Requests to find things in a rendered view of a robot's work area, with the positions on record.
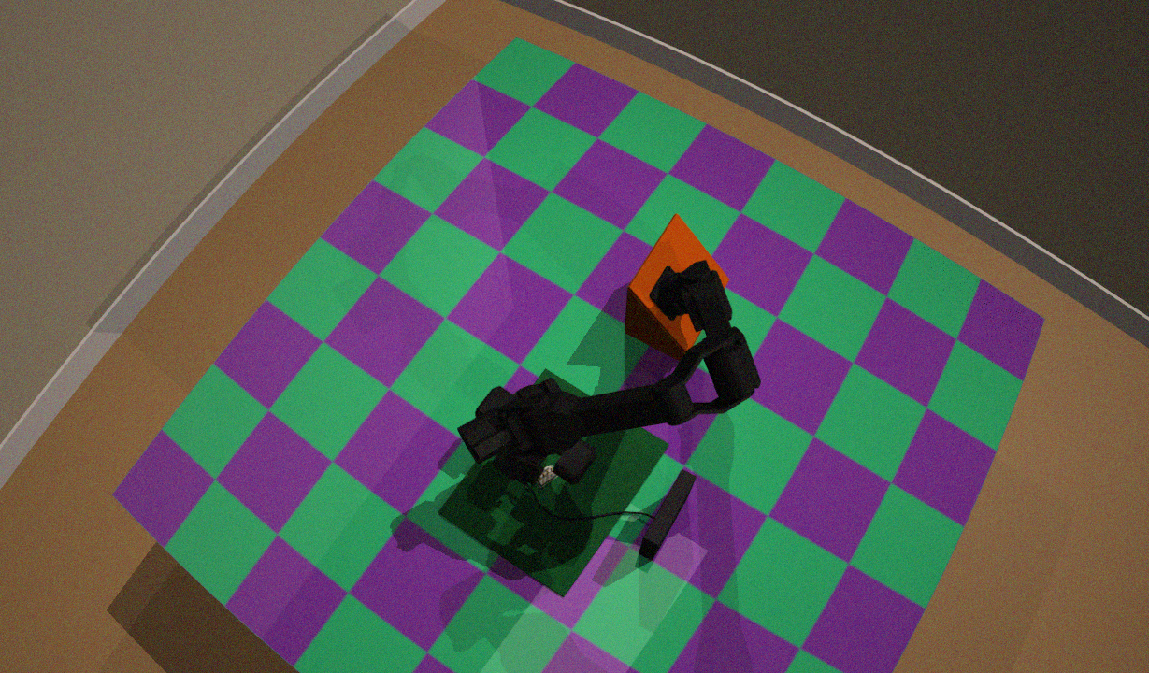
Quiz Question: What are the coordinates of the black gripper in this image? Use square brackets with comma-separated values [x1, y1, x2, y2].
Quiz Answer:
[475, 386, 597, 484]

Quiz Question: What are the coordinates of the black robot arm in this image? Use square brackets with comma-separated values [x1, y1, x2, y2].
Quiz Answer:
[457, 260, 761, 486]

